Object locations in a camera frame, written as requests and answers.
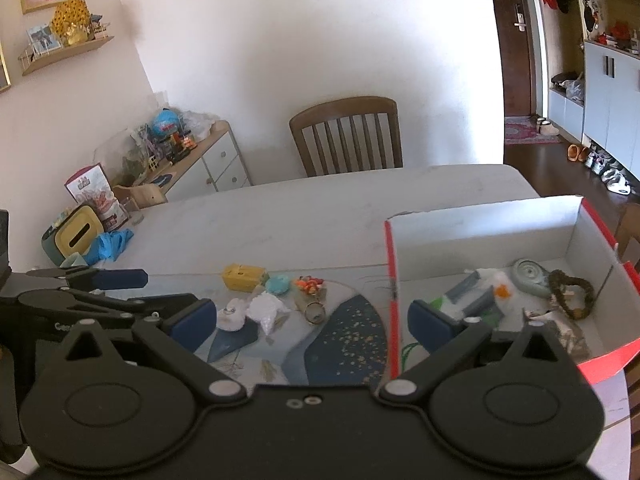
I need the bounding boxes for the dark brown door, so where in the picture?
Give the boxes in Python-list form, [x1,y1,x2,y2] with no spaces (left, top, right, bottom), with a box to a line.
[487,0,541,120]

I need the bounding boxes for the beige slippers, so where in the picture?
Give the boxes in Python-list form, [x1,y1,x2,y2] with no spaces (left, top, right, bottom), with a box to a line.
[530,116,561,136]

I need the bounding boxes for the brown tag with key ring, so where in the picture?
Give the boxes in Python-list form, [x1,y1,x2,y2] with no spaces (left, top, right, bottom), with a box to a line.
[294,287,328,325]

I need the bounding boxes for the grey plastic bag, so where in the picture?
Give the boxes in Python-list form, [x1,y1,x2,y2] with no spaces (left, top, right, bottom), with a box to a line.
[550,72,586,103]

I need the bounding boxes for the row of white sneakers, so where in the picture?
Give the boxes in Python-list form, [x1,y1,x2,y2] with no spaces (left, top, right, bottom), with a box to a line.
[585,147,632,196]

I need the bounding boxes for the blue globe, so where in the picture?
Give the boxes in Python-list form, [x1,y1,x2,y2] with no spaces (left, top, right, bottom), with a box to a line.
[150,109,182,137]

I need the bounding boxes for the brown wooden chair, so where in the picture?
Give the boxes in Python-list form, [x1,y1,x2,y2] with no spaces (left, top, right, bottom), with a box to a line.
[289,96,404,178]

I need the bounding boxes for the golden ornament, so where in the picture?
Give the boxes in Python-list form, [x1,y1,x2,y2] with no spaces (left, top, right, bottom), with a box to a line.
[51,0,93,46]

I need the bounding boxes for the white sideboard with wooden top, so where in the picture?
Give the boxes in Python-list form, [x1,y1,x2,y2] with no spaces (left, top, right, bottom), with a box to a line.
[112,121,252,206]

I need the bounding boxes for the wooden wall shelf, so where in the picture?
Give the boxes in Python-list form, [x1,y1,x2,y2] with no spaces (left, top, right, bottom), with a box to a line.
[19,36,115,77]

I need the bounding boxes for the blue patterned placemat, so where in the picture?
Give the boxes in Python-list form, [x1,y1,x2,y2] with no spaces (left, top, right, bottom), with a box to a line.
[195,275,398,387]

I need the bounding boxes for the black and white wall decoration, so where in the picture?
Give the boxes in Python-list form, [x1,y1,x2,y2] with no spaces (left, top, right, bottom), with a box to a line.
[582,0,601,41]

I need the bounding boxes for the grey-green correction tape dispenser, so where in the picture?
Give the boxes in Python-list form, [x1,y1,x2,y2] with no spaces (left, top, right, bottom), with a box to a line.
[512,258,551,297]

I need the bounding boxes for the green and yellow cord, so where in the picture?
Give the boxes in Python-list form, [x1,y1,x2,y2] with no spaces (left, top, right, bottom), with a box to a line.
[400,342,427,378]

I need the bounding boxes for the small photo frame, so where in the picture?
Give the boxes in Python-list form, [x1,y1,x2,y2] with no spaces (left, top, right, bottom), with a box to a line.
[26,25,63,53]

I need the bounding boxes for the clear drinking glass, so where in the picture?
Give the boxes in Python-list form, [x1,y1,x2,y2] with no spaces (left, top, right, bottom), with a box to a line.
[120,197,145,225]

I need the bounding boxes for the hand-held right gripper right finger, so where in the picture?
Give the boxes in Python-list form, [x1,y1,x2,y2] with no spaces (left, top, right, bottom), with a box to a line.
[376,300,577,404]

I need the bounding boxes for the small yellow box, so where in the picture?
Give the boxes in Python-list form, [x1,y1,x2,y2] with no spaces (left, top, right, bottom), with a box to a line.
[221,263,270,291]

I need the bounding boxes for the green plant in clear wrap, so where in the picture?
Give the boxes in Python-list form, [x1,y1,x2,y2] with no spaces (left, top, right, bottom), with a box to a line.
[95,125,156,186]

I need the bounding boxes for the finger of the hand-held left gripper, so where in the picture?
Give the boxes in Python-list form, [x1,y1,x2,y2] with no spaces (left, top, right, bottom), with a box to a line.
[27,268,149,291]
[17,290,202,333]

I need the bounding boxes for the red patterned doormat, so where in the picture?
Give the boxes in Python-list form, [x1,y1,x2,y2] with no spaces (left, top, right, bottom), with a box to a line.
[504,116,563,146]

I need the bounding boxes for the red printed carton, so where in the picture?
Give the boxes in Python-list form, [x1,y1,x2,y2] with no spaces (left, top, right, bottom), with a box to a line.
[65,162,126,233]

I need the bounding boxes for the wooden holder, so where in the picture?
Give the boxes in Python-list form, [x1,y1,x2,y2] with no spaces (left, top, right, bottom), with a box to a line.
[112,183,168,208]

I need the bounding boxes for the yellow and teal tissue box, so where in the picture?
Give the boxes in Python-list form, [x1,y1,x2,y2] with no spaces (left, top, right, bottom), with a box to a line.
[41,205,105,266]

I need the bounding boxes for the white and green packet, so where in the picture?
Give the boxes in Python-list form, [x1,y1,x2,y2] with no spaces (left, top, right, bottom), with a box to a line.
[430,296,506,328]

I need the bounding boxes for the brown braided hair tie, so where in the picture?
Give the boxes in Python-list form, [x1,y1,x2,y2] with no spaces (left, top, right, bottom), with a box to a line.
[547,269,596,320]

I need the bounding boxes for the white wall cabinet unit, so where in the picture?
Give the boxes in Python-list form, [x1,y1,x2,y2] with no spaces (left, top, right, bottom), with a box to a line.
[547,0,640,161]

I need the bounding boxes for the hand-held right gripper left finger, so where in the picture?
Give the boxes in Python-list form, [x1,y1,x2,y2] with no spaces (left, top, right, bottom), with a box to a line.
[60,298,248,402]

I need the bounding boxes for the red cardboard box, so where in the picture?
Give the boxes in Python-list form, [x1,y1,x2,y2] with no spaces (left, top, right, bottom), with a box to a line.
[384,195,640,401]

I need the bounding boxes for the white pouch with ring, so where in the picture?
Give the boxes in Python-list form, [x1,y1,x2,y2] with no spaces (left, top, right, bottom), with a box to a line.
[217,298,246,332]

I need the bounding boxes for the blue cloth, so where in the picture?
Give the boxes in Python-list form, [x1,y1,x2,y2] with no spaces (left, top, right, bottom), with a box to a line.
[82,229,135,265]

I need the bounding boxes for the red decoration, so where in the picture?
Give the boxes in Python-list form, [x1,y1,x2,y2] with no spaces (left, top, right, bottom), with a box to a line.
[597,22,631,46]

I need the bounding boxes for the crumpled clear plastic bag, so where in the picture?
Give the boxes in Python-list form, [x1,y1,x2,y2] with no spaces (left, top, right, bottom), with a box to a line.
[180,109,221,141]

